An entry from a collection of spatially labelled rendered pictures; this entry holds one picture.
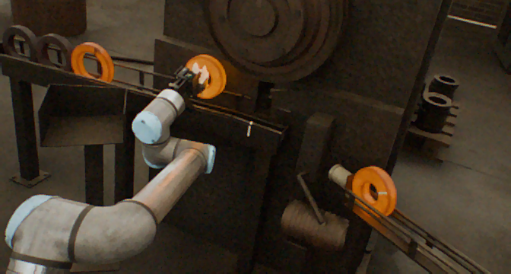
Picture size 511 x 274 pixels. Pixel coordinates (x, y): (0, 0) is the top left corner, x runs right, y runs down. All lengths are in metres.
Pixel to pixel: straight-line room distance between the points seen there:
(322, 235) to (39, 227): 0.90
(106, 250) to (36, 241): 0.13
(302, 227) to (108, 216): 0.77
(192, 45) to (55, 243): 1.04
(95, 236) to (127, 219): 0.07
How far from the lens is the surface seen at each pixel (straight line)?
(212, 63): 1.65
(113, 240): 1.00
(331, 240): 1.59
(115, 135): 1.74
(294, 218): 1.60
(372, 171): 1.44
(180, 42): 1.87
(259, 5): 1.43
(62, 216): 1.03
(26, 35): 2.22
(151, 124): 1.42
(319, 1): 1.44
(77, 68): 2.08
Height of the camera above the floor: 1.50
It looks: 29 degrees down
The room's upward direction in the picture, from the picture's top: 10 degrees clockwise
